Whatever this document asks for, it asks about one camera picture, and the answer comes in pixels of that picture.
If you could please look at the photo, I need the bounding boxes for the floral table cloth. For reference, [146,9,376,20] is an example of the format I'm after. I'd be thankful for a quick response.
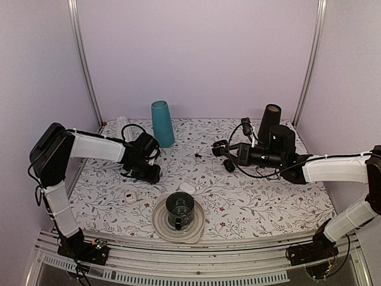
[70,119,335,240]

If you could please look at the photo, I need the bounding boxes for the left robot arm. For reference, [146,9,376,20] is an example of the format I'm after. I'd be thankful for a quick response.
[27,123,160,259]

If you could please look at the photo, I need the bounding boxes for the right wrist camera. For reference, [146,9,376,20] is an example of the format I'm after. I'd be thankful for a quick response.
[241,117,256,147]

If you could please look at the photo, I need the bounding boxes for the black oval charging case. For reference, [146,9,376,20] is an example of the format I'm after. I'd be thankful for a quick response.
[212,140,227,157]

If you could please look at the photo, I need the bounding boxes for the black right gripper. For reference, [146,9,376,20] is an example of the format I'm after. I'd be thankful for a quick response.
[221,142,285,169]

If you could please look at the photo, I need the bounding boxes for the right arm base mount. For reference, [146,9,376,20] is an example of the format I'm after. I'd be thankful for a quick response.
[285,242,339,266]

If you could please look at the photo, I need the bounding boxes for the beige round plate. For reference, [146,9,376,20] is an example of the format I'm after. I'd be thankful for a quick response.
[152,195,206,244]

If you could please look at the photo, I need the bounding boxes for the small black earbud case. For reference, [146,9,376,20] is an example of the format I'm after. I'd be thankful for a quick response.
[223,159,235,173]

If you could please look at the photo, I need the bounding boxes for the left aluminium frame post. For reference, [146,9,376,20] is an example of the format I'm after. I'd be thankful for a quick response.
[67,0,103,127]

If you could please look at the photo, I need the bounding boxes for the dark glass mug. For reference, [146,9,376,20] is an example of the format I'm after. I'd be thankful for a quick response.
[165,192,195,231]

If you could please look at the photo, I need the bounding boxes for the aluminium frame post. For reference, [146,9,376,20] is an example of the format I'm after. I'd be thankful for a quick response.
[67,0,103,127]
[292,0,327,129]

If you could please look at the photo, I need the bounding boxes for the small white earbud case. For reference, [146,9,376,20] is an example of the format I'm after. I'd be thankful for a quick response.
[125,191,137,204]

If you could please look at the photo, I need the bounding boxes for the clear plastic cup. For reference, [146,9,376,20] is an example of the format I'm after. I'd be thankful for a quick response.
[115,116,133,142]

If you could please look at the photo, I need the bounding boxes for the right aluminium frame post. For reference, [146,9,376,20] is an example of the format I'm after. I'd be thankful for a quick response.
[292,0,327,129]

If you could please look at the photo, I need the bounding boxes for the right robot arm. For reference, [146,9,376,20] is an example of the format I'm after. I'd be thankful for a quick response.
[213,125,380,260]

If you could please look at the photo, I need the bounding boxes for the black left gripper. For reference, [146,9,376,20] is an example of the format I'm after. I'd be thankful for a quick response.
[129,158,161,184]

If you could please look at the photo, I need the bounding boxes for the teal cup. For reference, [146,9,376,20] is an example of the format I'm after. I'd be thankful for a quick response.
[151,100,175,148]

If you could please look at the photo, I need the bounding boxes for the dark brown tall cup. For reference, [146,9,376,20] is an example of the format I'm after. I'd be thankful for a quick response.
[258,104,282,145]

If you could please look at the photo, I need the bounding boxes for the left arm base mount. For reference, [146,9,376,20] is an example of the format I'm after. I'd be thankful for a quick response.
[57,241,110,266]

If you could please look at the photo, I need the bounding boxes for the white open charging case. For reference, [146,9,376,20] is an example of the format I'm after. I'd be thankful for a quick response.
[179,182,196,195]

